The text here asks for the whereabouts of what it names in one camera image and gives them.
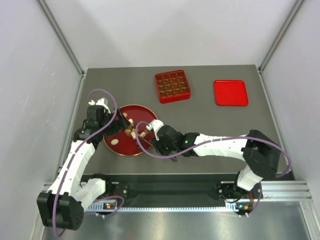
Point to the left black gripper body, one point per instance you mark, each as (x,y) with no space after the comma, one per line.
(112,129)

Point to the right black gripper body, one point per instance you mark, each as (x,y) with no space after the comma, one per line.
(164,149)

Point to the metal tongs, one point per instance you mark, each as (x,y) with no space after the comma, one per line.
(139,143)

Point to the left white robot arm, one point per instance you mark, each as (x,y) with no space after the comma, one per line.
(63,205)

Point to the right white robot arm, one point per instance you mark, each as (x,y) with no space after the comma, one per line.
(260,154)

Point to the oval white chocolate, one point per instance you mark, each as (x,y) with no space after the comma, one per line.
(114,142)

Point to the red chocolate box with tray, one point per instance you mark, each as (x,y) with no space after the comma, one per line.
(172,86)

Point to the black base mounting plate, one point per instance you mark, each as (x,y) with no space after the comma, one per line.
(141,191)

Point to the red box lid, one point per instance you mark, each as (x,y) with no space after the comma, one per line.
(230,92)

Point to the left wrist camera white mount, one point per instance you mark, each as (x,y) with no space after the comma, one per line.
(101,102)

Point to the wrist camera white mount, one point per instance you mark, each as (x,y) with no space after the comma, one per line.
(155,126)
(101,102)

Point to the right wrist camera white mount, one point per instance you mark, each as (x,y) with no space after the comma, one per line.
(155,126)

